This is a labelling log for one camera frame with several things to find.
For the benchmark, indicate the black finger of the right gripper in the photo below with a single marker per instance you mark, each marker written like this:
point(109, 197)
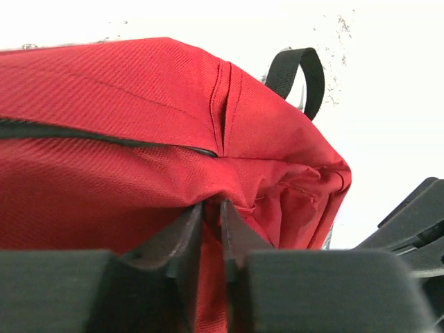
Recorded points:
point(414, 231)

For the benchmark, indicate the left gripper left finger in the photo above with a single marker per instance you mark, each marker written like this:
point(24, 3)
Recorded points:
point(152, 288)

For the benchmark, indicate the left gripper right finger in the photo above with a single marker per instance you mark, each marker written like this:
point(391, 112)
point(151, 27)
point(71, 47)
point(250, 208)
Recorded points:
point(273, 290)

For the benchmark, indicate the red backpack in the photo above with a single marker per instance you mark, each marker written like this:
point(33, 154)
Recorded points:
point(102, 145)

